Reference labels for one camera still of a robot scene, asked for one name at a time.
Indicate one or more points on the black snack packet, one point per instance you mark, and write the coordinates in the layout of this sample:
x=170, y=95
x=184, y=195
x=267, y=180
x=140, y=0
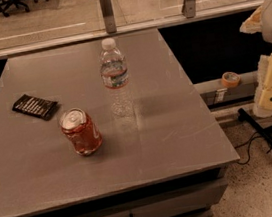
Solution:
x=35, y=107

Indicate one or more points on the grey metal ledge rail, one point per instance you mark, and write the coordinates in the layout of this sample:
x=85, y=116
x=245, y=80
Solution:
x=214, y=93

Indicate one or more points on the middle metal railing bracket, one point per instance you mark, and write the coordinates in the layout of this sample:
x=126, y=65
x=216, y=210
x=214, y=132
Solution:
x=108, y=16

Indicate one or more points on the red coke can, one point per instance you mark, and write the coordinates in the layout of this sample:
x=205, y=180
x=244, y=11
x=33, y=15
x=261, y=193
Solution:
x=79, y=128

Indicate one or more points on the orange tape roll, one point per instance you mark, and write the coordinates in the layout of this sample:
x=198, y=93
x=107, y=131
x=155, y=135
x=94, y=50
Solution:
x=230, y=79

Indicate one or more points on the clear plastic water bottle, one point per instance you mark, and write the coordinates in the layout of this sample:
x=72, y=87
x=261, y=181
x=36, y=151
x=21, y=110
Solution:
x=114, y=74

